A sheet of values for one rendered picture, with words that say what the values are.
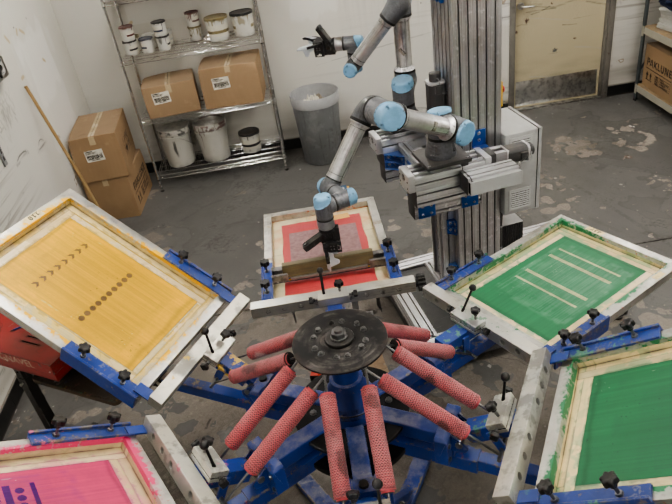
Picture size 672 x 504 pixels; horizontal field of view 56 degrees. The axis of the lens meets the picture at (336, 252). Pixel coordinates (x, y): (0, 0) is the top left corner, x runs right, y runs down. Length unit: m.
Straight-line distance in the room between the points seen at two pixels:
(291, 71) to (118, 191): 1.95
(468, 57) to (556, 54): 3.77
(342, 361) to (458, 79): 1.71
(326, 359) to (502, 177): 1.52
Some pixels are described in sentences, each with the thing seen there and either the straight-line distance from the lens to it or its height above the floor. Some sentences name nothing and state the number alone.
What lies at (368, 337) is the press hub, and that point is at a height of 1.31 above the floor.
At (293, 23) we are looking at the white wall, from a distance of 6.19.
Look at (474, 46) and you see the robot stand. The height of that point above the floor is 1.69.
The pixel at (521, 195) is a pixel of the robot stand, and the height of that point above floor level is 0.86.
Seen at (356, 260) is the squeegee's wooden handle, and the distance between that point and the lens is 2.82.
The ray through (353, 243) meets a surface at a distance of 3.07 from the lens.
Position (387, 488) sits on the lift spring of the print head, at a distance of 1.85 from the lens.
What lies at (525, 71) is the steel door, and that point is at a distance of 6.85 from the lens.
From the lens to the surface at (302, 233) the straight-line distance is 3.21.
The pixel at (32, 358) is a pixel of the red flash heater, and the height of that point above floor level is 1.10.
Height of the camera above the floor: 2.61
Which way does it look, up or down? 33 degrees down
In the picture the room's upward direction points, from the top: 9 degrees counter-clockwise
